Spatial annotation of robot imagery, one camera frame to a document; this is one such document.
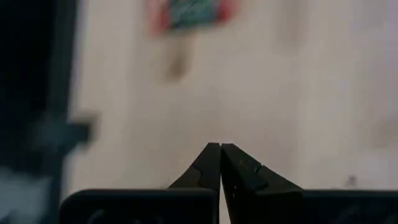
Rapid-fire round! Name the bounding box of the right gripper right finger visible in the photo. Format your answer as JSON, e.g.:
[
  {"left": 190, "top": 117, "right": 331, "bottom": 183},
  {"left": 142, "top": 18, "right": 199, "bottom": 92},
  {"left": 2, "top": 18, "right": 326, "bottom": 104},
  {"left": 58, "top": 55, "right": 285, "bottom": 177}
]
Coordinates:
[{"left": 220, "top": 142, "right": 398, "bottom": 224}]

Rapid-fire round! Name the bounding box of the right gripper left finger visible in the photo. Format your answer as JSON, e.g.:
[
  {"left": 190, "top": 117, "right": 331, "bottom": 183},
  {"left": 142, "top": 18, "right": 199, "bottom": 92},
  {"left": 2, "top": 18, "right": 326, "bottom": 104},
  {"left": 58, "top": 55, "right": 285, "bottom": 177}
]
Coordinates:
[{"left": 58, "top": 142, "right": 222, "bottom": 224}]

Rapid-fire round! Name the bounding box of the red strawberry tea bag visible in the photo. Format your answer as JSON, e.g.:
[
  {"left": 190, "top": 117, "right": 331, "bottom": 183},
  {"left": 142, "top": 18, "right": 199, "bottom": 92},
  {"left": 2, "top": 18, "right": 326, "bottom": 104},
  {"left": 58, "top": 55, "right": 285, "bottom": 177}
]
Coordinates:
[{"left": 147, "top": 0, "right": 242, "bottom": 35}]

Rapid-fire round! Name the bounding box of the black aluminium table frame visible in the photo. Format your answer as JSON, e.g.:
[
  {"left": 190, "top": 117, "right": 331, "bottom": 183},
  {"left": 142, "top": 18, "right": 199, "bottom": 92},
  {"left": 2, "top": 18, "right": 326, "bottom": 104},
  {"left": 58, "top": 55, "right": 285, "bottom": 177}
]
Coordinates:
[{"left": 0, "top": 0, "right": 99, "bottom": 224}]

